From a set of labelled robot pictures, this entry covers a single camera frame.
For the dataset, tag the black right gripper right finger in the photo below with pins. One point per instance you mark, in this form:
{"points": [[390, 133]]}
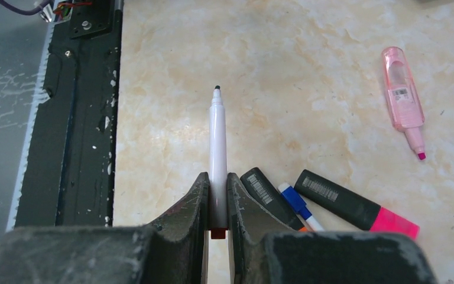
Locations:
{"points": [[264, 250]]}

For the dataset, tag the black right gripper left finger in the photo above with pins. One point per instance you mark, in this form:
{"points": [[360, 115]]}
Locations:
{"points": [[170, 249]]}

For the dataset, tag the pink capped black highlighter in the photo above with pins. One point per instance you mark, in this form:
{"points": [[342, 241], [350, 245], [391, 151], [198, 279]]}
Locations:
{"points": [[357, 210]]}

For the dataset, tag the red capped white marker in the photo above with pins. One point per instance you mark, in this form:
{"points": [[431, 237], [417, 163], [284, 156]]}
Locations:
{"points": [[218, 171]]}

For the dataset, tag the pink correction tape pen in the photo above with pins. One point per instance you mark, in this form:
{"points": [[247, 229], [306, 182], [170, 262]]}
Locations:
{"points": [[402, 99]]}

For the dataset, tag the orange capped black highlighter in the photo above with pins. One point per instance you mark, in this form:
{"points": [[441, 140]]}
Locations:
{"points": [[264, 192]]}

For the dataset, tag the small blue capped marker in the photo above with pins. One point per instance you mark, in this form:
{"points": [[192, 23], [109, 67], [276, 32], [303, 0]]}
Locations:
{"points": [[299, 206]]}

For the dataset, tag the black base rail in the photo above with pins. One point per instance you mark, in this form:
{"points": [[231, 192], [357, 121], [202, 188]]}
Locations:
{"points": [[67, 170]]}

